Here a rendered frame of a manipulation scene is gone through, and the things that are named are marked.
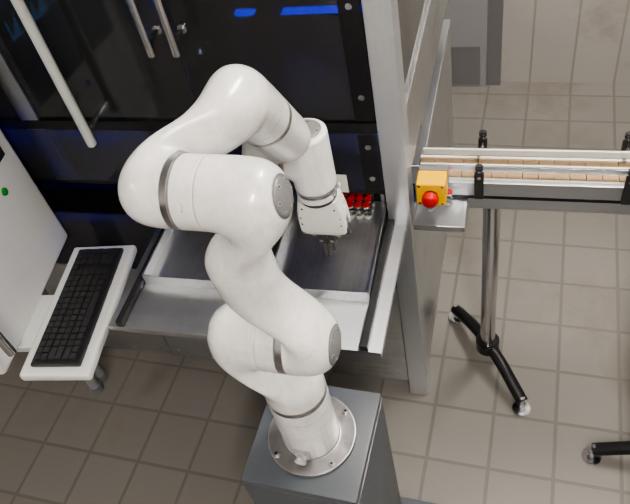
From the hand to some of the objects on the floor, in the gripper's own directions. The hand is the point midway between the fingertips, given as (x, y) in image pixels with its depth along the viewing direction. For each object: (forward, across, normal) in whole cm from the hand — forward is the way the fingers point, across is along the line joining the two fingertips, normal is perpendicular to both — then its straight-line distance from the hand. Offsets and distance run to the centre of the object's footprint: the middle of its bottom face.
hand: (329, 244), depth 148 cm
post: (+110, +10, +31) cm, 115 cm away
